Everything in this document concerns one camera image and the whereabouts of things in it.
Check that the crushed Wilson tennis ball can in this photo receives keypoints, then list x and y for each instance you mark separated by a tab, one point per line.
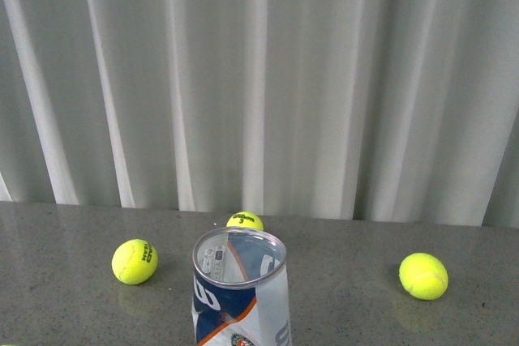
240	289

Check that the Wilson 3 tennis ball far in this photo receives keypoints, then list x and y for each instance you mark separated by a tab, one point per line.
245	219

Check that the Head Team tennis ball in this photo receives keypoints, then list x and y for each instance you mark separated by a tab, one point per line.
134	261

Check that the plain yellow tennis ball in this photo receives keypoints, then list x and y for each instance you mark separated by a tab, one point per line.
423	276

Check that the white pleated curtain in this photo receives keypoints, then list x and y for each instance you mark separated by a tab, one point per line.
384	110

